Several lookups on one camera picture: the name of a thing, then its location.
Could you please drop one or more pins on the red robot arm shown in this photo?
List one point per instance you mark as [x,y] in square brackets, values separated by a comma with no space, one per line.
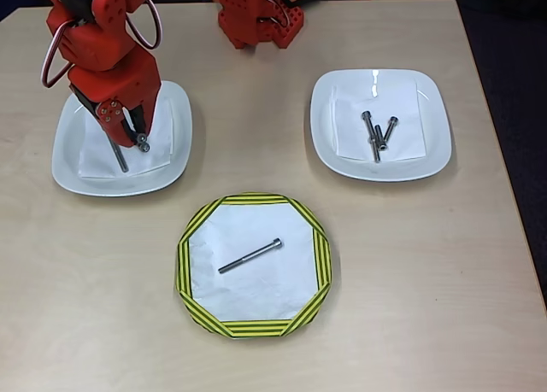
[98,46]

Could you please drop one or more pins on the short bolt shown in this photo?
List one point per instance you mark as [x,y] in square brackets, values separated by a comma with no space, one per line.
[367,127]
[389,129]
[379,136]
[376,155]

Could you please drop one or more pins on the yellow black striped paper plate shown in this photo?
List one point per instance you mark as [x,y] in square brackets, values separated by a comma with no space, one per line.
[322,259]

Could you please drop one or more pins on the white square plate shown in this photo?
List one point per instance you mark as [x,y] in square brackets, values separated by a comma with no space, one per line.
[436,153]
[68,161]

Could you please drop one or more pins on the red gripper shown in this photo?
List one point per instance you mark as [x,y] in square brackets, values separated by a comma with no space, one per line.
[112,119]

